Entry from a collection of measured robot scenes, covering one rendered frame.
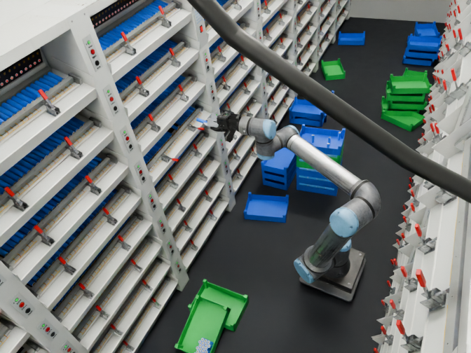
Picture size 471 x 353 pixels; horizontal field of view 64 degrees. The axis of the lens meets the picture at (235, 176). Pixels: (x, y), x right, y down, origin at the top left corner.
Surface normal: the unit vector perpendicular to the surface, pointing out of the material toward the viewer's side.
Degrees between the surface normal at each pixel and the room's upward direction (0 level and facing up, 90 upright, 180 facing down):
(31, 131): 18
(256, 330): 0
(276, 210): 0
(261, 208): 0
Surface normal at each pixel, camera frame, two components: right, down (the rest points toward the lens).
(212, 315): -0.25, -0.47
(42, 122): 0.16, -0.61
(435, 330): -0.83, -0.55
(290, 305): -0.11, -0.72
